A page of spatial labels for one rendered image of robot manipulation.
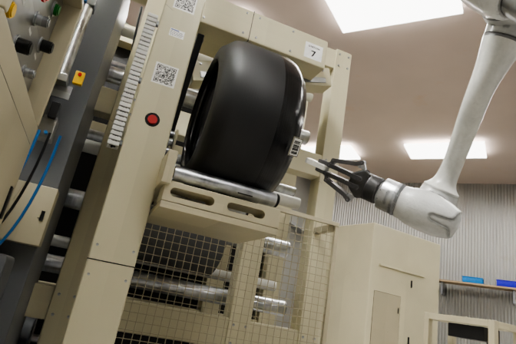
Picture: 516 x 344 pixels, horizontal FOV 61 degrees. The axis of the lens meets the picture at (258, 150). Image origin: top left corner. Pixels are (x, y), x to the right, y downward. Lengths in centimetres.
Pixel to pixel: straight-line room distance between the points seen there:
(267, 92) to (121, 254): 63
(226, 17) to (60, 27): 83
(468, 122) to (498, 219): 824
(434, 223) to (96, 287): 90
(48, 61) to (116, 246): 53
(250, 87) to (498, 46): 65
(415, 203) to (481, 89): 33
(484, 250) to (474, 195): 108
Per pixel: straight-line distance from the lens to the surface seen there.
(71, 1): 134
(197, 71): 195
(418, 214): 119
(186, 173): 129
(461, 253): 936
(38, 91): 125
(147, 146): 138
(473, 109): 125
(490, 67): 123
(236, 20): 196
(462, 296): 925
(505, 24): 124
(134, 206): 133
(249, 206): 131
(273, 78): 136
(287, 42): 201
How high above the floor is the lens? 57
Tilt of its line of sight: 20 degrees up
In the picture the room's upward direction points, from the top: 11 degrees clockwise
